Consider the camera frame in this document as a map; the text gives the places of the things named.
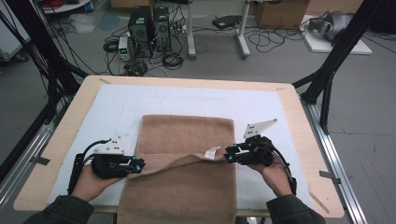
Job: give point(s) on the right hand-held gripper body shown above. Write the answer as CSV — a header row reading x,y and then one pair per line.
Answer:
x,y
258,154

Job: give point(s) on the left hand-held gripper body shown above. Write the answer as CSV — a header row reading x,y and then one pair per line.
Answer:
x,y
107,166

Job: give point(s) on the brown towel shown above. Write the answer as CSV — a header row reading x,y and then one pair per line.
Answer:
x,y
180,186

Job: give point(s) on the person's left hand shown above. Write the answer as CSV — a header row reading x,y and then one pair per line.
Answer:
x,y
90,183

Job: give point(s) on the person's right hand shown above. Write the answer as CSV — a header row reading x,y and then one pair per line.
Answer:
x,y
275,177

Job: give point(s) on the white grid foam mat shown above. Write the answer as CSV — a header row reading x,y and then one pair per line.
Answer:
x,y
186,99

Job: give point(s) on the brown tape strip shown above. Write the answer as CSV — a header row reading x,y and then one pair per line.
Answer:
x,y
104,81

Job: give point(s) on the white bench power supply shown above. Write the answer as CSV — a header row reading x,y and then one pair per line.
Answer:
x,y
124,48

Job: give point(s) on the white floor board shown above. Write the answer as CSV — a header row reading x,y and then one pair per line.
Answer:
x,y
319,46

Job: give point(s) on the black flat device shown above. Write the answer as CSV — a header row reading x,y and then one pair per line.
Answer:
x,y
227,21

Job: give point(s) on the large black computer tower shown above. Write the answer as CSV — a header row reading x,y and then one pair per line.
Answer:
x,y
140,28

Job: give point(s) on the slim black computer tower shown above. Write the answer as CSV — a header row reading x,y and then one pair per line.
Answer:
x,y
162,28

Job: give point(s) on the large cardboard box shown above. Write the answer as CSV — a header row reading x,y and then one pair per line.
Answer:
x,y
280,14

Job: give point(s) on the teal sheet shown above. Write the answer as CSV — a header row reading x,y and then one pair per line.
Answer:
x,y
109,21

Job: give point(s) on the clear plastic sheet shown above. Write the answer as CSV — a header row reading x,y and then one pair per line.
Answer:
x,y
82,24

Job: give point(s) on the grey rounded machine shell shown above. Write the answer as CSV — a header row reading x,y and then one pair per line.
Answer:
x,y
334,23

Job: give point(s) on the round white table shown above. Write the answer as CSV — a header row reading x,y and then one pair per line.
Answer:
x,y
68,6

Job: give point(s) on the grey metal bracket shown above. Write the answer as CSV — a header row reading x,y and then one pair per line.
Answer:
x,y
329,176
40,160

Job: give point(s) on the aluminium rail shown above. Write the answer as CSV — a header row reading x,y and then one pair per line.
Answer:
x,y
28,152
336,174

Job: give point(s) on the white desk frame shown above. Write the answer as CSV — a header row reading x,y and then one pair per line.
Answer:
x,y
190,31

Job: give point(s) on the black metal frame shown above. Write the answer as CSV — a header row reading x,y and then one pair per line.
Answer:
x,y
37,37
342,46

